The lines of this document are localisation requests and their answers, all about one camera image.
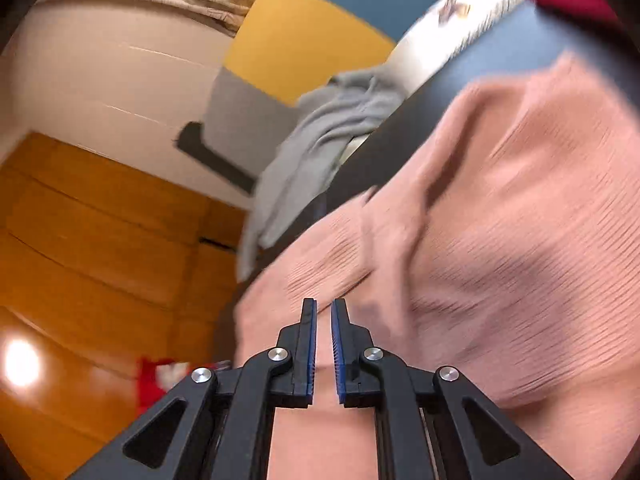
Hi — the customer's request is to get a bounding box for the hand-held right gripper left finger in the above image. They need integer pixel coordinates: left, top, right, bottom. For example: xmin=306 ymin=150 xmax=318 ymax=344
xmin=67 ymin=298 xmax=318 ymax=480

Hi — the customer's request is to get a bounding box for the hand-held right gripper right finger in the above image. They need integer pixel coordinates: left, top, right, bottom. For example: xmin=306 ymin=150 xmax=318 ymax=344
xmin=330 ymin=298 xmax=576 ymax=480

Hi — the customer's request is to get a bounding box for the pink knit sweater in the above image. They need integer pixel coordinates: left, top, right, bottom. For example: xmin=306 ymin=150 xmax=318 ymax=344
xmin=234 ymin=52 xmax=640 ymax=480

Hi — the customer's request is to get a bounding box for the red and white cloth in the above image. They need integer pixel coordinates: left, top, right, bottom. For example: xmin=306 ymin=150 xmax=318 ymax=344
xmin=136 ymin=356 xmax=232 ymax=417

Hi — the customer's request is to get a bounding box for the grey garment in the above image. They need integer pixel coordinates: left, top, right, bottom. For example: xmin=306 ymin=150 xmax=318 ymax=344
xmin=237 ymin=67 xmax=407 ymax=282

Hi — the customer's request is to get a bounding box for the white printed pillow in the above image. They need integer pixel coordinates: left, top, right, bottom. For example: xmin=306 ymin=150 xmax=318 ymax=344
xmin=399 ymin=0 xmax=532 ymax=97

